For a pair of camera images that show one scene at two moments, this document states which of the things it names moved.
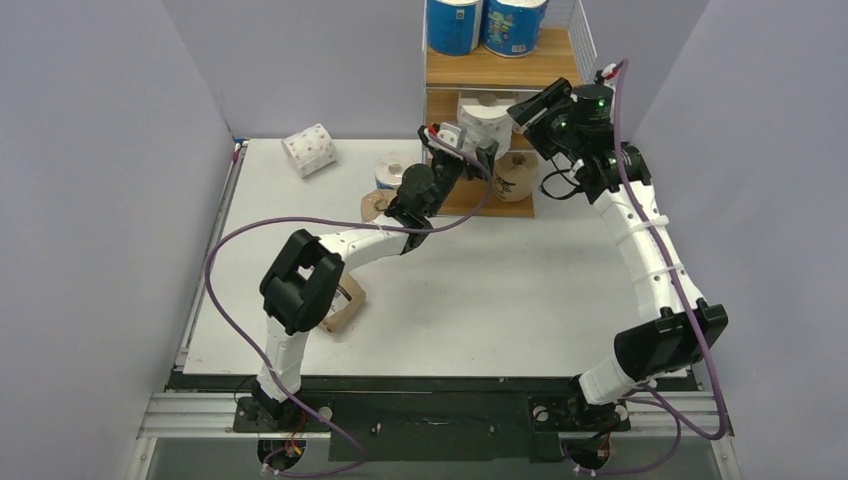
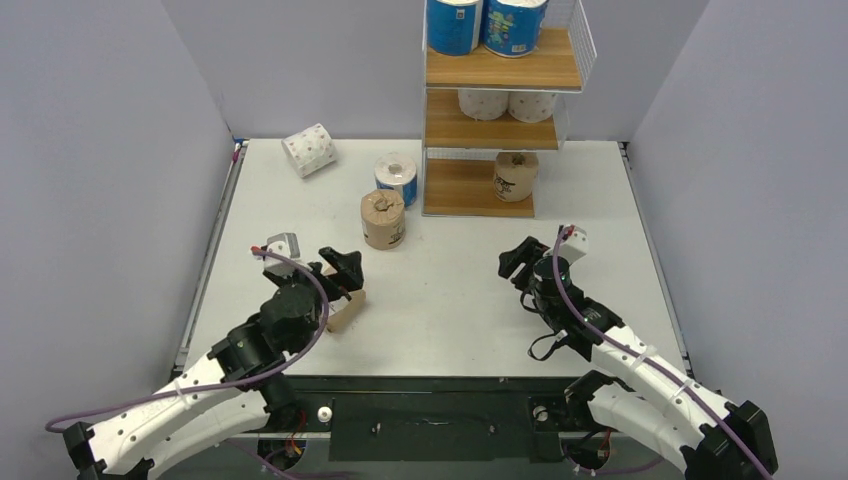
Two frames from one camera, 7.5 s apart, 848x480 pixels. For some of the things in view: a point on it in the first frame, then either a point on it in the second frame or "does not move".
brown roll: [348, 297] does not move
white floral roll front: [486, 125] → [483, 104]
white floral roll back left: [310, 151] does not move
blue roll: [511, 31] does not move
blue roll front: [453, 26] does not move
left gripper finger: [422, 133] → [349, 266]
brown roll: [515, 174] does not move
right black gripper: [544, 118] → [525, 263]
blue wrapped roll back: [389, 170] does not move
